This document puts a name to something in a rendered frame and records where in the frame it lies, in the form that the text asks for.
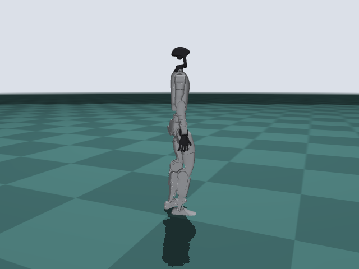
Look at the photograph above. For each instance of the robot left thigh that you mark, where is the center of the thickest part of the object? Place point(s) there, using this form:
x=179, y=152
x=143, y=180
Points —
x=176, y=164

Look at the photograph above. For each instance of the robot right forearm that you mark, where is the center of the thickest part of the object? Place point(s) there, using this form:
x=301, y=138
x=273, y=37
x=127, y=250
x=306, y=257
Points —
x=180, y=112

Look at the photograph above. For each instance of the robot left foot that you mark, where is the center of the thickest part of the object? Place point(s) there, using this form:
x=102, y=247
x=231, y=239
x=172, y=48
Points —
x=168, y=204

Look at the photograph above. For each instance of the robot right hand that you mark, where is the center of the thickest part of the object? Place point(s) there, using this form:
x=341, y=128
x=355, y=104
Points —
x=183, y=141

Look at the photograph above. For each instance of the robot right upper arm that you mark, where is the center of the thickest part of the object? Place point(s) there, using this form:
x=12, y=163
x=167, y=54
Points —
x=179, y=81

